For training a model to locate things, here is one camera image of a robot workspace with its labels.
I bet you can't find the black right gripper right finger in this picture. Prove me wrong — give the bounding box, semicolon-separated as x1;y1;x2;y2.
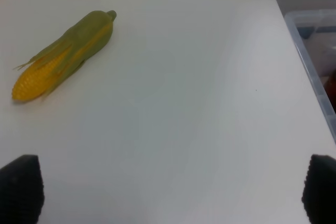
301;154;335;224

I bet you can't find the clear plastic storage bin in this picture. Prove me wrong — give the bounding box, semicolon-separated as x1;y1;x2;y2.
284;9;335;138

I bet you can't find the corn cob with green husk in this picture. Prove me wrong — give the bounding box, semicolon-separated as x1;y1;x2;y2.
12;10;117;103

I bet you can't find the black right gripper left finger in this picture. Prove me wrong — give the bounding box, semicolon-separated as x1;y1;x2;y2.
1;154;45;223

